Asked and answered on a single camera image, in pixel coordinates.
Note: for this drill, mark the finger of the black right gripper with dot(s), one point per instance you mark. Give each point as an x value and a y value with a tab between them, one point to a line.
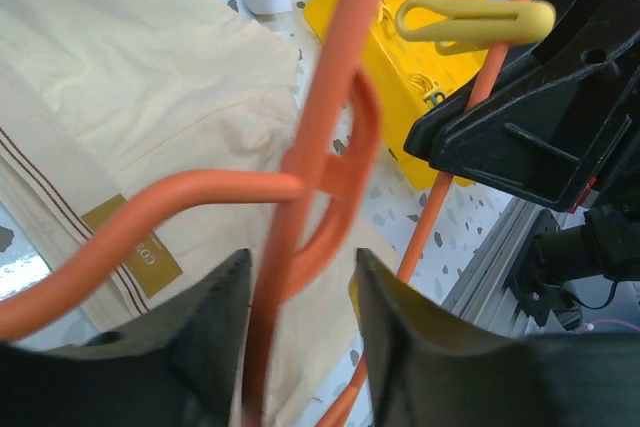
563	116

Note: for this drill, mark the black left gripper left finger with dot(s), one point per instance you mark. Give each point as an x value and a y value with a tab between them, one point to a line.
173	366

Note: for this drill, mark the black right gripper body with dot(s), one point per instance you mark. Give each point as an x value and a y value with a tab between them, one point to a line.
611	230

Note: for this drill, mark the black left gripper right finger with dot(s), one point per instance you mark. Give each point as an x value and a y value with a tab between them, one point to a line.
427	367

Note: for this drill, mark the orange hanger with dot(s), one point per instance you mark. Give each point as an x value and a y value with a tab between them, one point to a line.
316	193

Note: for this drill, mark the cream underwear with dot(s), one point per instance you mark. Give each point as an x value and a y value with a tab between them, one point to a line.
102	98

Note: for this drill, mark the pile of cream clothespins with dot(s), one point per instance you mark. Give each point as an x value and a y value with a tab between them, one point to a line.
428	88

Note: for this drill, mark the yellow plastic tray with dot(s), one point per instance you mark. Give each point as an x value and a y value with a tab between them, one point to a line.
389	63

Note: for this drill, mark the aluminium rail frame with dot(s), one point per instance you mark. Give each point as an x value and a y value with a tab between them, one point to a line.
481	295

